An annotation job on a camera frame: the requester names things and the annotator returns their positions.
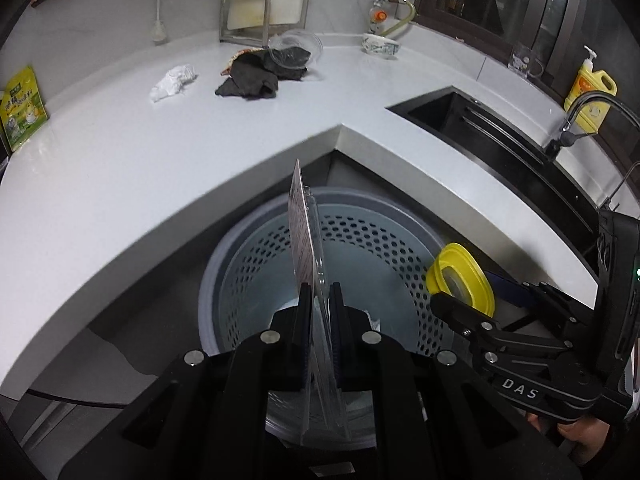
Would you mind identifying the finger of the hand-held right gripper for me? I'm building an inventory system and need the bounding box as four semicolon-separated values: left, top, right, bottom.
430;291;577;361
482;270;597;335

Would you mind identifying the yellow detergent pump bottle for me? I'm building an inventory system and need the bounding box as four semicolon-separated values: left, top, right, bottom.
564;45;618;133

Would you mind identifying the grey perforated trash bin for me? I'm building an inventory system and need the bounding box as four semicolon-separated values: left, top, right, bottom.
197;187;462;450

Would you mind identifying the white blue bottle brush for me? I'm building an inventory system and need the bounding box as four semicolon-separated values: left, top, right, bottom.
151;0;169;43

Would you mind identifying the green yellow pouch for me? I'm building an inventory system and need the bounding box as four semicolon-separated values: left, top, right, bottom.
0;65;50;152

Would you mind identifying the dark grey cloth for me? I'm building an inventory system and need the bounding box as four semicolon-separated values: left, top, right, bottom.
215;46;312;100

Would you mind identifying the clear blister package with card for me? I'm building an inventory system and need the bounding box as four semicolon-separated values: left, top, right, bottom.
287;157;352;448

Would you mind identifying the yellow plastic lid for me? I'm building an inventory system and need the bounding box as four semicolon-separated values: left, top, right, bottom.
426;242;496;318

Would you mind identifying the yellow-green gas hose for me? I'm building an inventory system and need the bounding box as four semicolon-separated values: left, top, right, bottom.
382;0;416;39

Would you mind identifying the person's right hand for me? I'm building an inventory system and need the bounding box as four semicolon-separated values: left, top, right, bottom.
556;419;610;465

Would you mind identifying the metal cutting board rack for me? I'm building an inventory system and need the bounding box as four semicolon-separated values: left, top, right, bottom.
219;0;274;48

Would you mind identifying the clear glass mug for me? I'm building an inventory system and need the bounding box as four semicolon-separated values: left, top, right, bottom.
508;42;543;78

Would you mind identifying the black kitchen sink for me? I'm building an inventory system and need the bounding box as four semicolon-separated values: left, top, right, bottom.
385;86;617;281

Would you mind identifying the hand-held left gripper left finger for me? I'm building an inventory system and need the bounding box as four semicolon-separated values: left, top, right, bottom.
57;284;313;480

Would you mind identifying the patterned ceramic bowl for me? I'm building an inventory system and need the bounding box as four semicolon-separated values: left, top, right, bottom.
361;33;402;59

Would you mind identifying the black kitchen faucet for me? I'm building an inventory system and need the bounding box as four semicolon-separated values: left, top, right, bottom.
544;91;640;162

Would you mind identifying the clear plastic container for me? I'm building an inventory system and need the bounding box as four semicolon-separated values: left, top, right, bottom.
269;29;324;68

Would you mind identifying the white crumpled tissue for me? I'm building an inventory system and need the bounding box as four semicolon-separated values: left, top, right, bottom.
149;64;198;104

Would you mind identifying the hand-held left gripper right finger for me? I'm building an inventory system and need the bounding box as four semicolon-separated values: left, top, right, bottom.
329;284;583;480

